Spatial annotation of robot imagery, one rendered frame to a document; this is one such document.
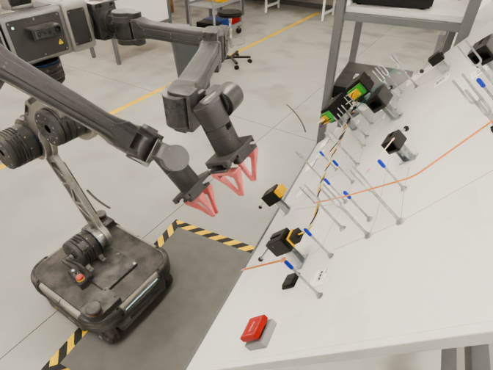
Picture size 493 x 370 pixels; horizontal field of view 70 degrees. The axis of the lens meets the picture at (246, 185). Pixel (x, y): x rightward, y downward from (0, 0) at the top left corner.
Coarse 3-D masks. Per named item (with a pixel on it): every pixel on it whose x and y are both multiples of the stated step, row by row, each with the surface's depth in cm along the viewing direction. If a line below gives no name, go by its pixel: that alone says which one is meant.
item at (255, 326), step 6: (252, 318) 73; (258, 318) 71; (264, 318) 70; (246, 324) 72; (252, 324) 71; (258, 324) 69; (264, 324) 69; (246, 330) 71; (252, 330) 69; (258, 330) 68; (246, 336) 69; (252, 336) 67; (258, 336) 67
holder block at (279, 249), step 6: (276, 234) 84; (282, 234) 80; (270, 240) 84; (276, 240) 80; (282, 240) 80; (270, 246) 82; (276, 246) 81; (282, 246) 80; (276, 252) 83; (282, 252) 82; (288, 252) 80
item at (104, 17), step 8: (96, 8) 119; (104, 8) 122; (112, 8) 122; (96, 16) 120; (104, 16) 120; (96, 24) 123; (104, 24) 121; (112, 24) 119; (104, 32) 125; (112, 32) 124; (104, 40) 126
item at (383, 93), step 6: (378, 90) 109; (384, 90) 109; (372, 96) 109; (378, 96) 107; (384, 96) 108; (390, 96) 110; (366, 102) 110; (372, 102) 112; (378, 102) 111; (384, 102) 107; (372, 108) 111; (378, 108) 109; (384, 108) 112; (390, 108) 111; (390, 114) 113; (396, 114) 111; (402, 114) 110; (390, 120) 113
